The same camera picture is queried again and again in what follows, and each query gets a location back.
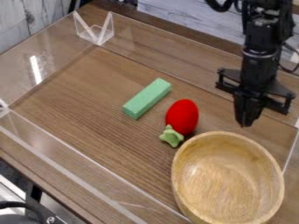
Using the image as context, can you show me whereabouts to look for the black table leg bracket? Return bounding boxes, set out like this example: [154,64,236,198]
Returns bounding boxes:
[25,185,87,224]

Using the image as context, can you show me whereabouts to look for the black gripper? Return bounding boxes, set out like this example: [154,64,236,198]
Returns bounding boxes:
[217,48,296,127]

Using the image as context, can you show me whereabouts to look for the wooden bowl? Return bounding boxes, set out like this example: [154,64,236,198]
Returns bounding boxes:
[173,131,286,224]

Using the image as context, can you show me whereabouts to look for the green rectangular block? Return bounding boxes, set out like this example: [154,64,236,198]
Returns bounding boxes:
[123,78,173,120]

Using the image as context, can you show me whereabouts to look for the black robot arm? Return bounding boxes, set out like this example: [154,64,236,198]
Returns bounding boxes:
[206,0,296,127]

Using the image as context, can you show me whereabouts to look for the clear acrylic tray walls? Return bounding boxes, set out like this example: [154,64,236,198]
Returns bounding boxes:
[0,7,299,224]

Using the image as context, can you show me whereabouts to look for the red plush strawberry toy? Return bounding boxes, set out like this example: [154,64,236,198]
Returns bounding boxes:
[160,99,201,148]

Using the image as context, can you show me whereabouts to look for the black cable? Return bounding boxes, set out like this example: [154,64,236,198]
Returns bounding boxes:
[0,200,46,224]

